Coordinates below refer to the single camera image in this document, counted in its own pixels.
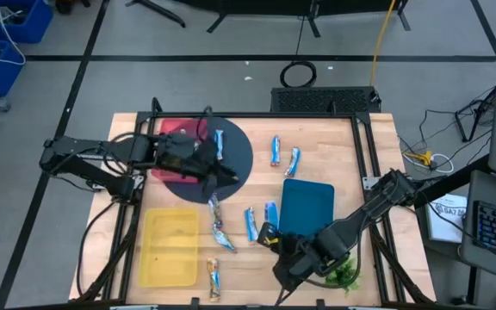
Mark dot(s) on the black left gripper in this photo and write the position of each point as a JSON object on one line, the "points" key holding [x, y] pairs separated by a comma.
{"points": [[183, 155]]}

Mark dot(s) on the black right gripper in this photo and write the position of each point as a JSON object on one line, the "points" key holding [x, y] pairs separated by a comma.
{"points": [[297, 260]]}

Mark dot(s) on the blue red granola bar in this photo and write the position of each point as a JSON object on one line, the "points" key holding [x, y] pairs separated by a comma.
{"points": [[251, 224], [293, 162], [224, 239], [219, 144], [275, 150], [271, 213]]}

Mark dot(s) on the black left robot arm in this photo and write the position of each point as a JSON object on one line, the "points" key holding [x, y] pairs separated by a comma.
{"points": [[84, 150]]}

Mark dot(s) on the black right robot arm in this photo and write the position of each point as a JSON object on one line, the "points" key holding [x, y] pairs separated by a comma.
{"points": [[373, 202]]}

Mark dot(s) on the blue orange granola bar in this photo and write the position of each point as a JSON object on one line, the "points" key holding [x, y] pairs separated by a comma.
{"points": [[214, 279]]}

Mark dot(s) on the dark round mat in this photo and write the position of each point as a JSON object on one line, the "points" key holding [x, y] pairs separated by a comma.
{"points": [[237, 150]]}

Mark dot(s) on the blue plastic tray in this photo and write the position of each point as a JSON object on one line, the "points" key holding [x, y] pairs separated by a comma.
{"points": [[306, 206]]}

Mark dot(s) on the green artificial plant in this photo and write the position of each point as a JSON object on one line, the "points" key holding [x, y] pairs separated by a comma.
{"points": [[342, 275]]}

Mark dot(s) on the yellow plastic tray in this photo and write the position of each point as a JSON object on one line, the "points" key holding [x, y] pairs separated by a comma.
{"points": [[168, 249]]}

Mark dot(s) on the black perforated computer case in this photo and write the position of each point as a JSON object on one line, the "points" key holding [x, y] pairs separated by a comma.
{"points": [[317, 101]]}

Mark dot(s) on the yellow power plug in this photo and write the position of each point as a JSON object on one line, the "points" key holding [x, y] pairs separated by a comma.
{"points": [[422, 158]]}

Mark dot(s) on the white printed paper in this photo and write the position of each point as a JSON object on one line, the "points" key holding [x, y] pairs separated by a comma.
{"points": [[446, 224]]}

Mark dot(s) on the black partition screen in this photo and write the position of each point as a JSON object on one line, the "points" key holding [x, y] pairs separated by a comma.
{"points": [[274, 6]]}

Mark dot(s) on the black tripod stand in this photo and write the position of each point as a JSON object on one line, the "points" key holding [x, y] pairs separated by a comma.
{"points": [[467, 125]]}

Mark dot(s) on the black aluminium table frame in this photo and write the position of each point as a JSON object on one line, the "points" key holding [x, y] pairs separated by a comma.
{"points": [[248, 115]]}

